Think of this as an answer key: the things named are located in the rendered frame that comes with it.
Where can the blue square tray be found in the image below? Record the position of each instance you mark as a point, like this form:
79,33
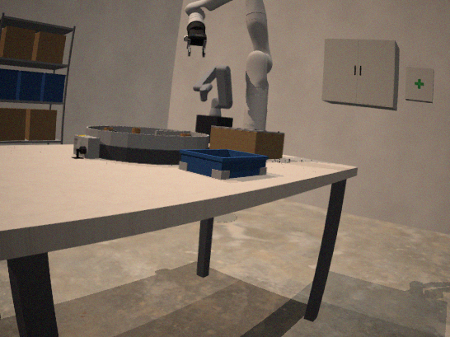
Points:
222,164

